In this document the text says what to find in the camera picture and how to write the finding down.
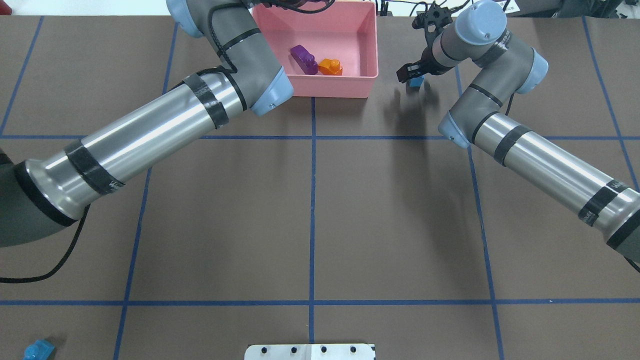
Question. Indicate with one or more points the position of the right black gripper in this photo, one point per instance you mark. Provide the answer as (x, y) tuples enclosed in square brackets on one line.
[(426, 64)]

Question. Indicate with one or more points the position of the small blue block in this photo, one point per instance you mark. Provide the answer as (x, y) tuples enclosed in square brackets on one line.
[(416, 82)]

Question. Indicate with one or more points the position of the orange block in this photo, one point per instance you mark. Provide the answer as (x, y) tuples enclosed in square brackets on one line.
[(330, 67)]

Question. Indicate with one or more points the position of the purple block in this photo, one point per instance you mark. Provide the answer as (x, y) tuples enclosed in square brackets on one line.
[(304, 59)]

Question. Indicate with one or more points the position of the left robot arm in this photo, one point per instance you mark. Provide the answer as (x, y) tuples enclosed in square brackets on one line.
[(42, 197)]

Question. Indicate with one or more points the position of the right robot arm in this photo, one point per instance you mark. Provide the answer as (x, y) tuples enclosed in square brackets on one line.
[(478, 31)]

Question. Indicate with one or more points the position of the pink plastic box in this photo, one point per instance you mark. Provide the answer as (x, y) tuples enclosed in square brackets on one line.
[(346, 32)]

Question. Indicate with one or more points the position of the brown paper table mat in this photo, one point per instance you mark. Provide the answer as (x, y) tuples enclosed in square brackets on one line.
[(327, 220)]

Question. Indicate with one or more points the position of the long blue block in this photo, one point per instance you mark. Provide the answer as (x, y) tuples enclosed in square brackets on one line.
[(41, 349)]

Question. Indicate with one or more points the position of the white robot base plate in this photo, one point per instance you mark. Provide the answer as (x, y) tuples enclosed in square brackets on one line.
[(322, 351)]

